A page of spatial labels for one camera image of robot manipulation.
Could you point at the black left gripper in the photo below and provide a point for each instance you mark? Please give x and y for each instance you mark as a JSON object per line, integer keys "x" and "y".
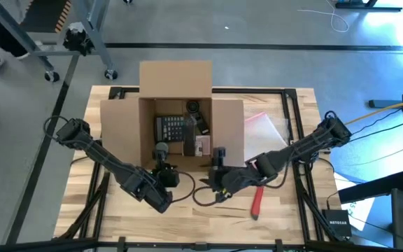
{"x": 166, "y": 176}

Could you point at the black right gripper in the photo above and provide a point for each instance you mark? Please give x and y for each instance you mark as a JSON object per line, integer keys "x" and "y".
{"x": 236, "y": 180}

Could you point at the pink white card packet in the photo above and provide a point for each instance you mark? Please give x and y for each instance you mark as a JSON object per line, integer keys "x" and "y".
{"x": 203, "y": 145}

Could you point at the red box cutter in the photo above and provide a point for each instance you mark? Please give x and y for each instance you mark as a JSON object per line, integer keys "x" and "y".
{"x": 256, "y": 206}

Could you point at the black calculator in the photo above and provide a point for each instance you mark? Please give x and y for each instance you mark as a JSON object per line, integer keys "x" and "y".
{"x": 170, "y": 128}

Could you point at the pink mesh zipper pouch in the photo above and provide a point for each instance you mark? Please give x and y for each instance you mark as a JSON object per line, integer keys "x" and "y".
{"x": 262, "y": 136}

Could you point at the black webcam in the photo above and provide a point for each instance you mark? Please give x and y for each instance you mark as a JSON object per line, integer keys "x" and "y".
{"x": 192, "y": 106}

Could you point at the brown cardboard box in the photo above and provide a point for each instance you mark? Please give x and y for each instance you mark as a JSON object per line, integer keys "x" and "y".
{"x": 173, "y": 78}

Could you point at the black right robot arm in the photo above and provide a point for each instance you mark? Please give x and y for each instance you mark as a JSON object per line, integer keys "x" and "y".
{"x": 303, "y": 148}

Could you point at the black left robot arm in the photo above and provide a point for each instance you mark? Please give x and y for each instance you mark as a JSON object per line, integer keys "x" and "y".
{"x": 110, "y": 164}

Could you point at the white printed paper sheet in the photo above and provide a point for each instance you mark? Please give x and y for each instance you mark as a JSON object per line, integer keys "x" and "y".
{"x": 362, "y": 210}

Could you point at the black desk leg beam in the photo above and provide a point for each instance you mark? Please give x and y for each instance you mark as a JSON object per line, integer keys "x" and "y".
{"x": 373, "y": 187}

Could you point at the grey metal rolling cart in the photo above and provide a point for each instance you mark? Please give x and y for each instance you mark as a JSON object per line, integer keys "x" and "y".
{"x": 94, "y": 31}

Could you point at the black tangled device bundle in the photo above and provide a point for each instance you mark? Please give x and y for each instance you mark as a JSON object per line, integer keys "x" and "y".
{"x": 77, "y": 40}

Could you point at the black yellow striped mat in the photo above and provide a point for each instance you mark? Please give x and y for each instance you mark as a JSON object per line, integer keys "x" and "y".
{"x": 44, "y": 15}

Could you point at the black aluminium table frame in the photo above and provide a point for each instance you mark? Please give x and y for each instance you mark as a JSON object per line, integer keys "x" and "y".
{"x": 257, "y": 90}

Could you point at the black Netgear network switch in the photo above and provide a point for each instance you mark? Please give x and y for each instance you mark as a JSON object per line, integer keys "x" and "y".
{"x": 338, "y": 223}

